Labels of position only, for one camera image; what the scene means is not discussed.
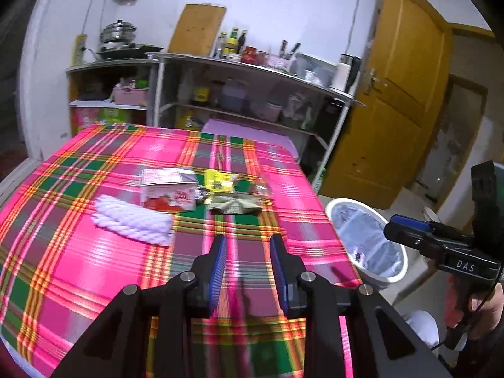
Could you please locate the black induction stove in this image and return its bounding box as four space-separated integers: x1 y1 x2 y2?
95 43 152 60

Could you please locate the white electric kettle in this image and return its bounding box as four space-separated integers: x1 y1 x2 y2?
330 54 361 92

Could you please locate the black wall cable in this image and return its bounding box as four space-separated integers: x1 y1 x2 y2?
348 0 365 42

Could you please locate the grey wall cable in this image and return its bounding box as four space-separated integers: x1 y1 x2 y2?
81 0 106 34

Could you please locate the white plastic bottle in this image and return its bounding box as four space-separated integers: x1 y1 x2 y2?
177 75 193 103

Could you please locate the red white carton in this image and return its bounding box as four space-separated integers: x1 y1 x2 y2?
140 167 198 210

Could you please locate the purple plastic jug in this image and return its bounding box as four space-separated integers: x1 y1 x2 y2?
220 80 249 113

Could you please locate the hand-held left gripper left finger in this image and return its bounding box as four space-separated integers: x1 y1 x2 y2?
51 235 228 378

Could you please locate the steel steamer pot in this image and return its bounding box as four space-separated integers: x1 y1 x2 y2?
98 20 136 46

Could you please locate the person's grey trouser leg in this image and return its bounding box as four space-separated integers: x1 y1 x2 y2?
404 310 439 357

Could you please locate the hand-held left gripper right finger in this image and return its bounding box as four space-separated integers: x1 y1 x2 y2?
270 233 453 378

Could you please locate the foam fruit net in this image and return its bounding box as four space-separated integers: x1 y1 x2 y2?
91 194 175 248

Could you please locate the green carton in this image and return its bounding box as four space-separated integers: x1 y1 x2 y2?
98 108 132 124

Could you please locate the grey storage box pink lid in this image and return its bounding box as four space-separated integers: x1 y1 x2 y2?
201 119 300 162

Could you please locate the clear plastic tub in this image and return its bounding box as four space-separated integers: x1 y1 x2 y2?
263 101 282 123

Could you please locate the wooden doorframe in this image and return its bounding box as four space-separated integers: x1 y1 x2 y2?
413 24 497 205

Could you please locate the clear plastic container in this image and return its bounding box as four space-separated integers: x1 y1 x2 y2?
293 53 337 87

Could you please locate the pink knife holder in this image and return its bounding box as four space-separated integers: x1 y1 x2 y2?
266 54 292 72

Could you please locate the black tall container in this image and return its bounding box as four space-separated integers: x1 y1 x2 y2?
321 98 349 138

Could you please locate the yellow snack packet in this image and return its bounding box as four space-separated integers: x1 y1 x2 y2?
204 169 239 193

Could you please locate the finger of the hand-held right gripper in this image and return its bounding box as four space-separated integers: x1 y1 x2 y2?
384 224 470 264
392 213 474 245

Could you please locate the clear plastic bin liner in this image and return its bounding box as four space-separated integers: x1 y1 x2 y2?
331 202 406 280

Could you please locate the pink plastic basket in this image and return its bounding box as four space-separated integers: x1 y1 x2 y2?
112 84 149 106

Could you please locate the white round trash bin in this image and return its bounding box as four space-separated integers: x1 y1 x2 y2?
325 198 410 284

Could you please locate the metal door handle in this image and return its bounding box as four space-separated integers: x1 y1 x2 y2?
364 68 388 95

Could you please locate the yellow power strip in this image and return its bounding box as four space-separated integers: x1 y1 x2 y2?
72 33 86 67

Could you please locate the metal kitchen shelf unit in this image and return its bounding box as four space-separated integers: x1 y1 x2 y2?
146 52 367 198

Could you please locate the pink carton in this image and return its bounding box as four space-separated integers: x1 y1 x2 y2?
73 107 99 130

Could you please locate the person's right hand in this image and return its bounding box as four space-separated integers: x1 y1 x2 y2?
467 283 504 340

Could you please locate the wooden door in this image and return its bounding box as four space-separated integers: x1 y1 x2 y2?
319 0 455 209

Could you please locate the small low shelf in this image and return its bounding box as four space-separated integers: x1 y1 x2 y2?
65 58 160 135

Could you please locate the pink plaid tablecloth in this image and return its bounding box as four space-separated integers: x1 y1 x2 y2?
0 123 365 378

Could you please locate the wooden cutting board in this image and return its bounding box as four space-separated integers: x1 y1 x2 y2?
167 4 227 56

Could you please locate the crumpled plastic bag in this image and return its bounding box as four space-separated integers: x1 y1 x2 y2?
285 92 312 121

